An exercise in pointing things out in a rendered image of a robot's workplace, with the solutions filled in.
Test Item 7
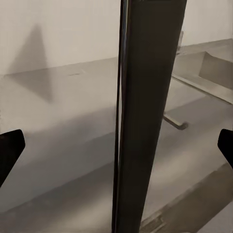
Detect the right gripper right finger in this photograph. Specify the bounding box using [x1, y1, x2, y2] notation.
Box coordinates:
[217, 129, 233, 168]

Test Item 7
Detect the poster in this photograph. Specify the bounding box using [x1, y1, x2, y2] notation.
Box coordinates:
[113, 0, 188, 233]

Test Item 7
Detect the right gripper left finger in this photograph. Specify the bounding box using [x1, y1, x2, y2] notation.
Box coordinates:
[0, 129, 25, 188]

